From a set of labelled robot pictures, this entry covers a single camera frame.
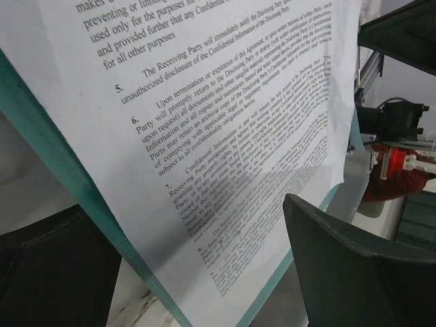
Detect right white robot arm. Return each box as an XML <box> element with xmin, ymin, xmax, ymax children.
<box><xmin>356</xmin><ymin>102</ymin><xmax>430</xmax><ymax>142</ymax></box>

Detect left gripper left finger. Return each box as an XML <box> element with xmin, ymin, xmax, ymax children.
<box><xmin>1</xmin><ymin>205</ymin><xmax>121</xmax><ymax>326</ymax></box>

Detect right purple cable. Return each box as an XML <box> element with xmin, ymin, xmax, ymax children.
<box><xmin>377</xmin><ymin>95</ymin><xmax>409</xmax><ymax>107</ymax></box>

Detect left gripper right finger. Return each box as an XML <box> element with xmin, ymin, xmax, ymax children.
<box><xmin>283</xmin><ymin>194</ymin><xmax>435</xmax><ymax>326</ymax></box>

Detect printed paper sheets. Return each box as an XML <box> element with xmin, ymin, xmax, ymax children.
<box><xmin>1</xmin><ymin>1</ymin><xmax>362</xmax><ymax>326</ymax></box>

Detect teal file folder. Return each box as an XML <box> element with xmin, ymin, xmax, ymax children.
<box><xmin>0</xmin><ymin>47</ymin><xmax>364</xmax><ymax>327</ymax></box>

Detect red and white connector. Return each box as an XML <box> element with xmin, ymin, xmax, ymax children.
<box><xmin>371</xmin><ymin>143</ymin><xmax>435</xmax><ymax>180</ymax></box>

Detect aluminium frame rail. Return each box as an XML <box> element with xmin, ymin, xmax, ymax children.
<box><xmin>354</xmin><ymin>51</ymin><xmax>384</xmax><ymax>98</ymax></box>

